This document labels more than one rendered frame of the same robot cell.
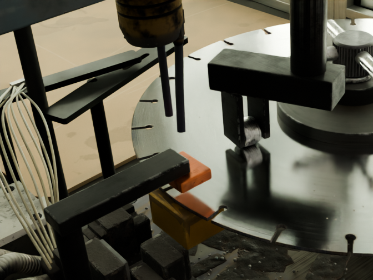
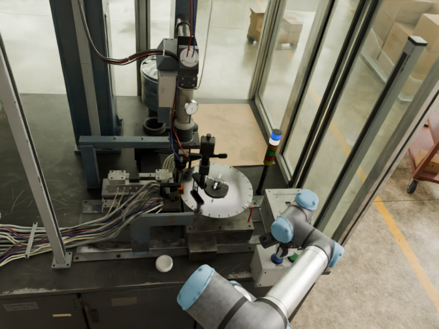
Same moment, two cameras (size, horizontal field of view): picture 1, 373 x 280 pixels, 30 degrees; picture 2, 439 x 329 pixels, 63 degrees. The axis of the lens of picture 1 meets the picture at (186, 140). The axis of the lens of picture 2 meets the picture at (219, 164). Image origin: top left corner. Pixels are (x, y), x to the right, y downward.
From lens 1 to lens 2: 1.17 m
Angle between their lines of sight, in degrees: 18
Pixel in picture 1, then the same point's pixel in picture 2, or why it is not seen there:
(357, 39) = (217, 179)
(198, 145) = (189, 182)
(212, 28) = (248, 140)
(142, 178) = (174, 185)
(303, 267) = not seen: hidden behind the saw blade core
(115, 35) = (225, 129)
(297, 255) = not seen: hidden behind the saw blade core
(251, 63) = (196, 177)
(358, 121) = (211, 191)
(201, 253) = not seen: hidden behind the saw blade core
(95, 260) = (166, 190)
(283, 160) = (196, 191)
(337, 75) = (204, 185)
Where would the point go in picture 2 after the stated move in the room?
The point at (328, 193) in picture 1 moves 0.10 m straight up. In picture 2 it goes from (196, 199) to (198, 183)
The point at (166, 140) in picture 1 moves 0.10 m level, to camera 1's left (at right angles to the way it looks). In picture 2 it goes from (186, 179) to (166, 170)
